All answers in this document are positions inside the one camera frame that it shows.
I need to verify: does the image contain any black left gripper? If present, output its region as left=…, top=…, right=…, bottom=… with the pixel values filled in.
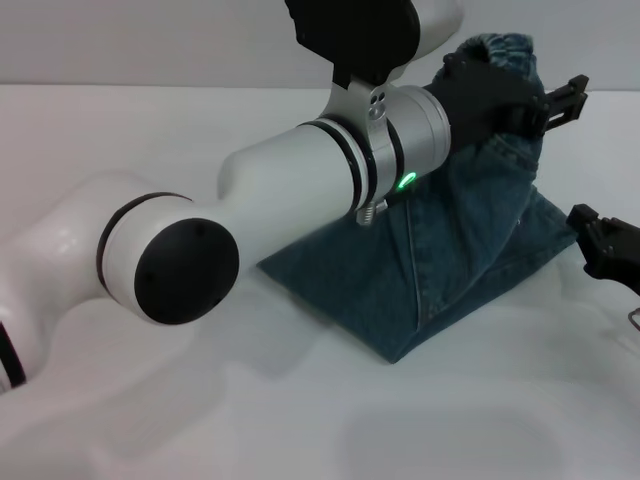
left=424, top=52, right=591, bottom=151

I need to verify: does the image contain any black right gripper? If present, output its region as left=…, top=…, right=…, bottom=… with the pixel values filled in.
left=567, top=203, right=640, bottom=297

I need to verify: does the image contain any blue denim shorts basketball print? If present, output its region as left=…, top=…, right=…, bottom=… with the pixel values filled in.
left=257, top=32, right=581, bottom=366

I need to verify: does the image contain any silver camera mount bracket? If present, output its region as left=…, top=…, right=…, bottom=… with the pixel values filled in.
left=324, top=79, right=401, bottom=174

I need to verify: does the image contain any left wrist camera housing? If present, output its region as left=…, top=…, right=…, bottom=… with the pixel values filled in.
left=284, top=0, right=464, bottom=89

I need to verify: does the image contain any left arm cable with connector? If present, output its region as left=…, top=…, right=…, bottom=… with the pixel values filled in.
left=355, top=199, right=390, bottom=226

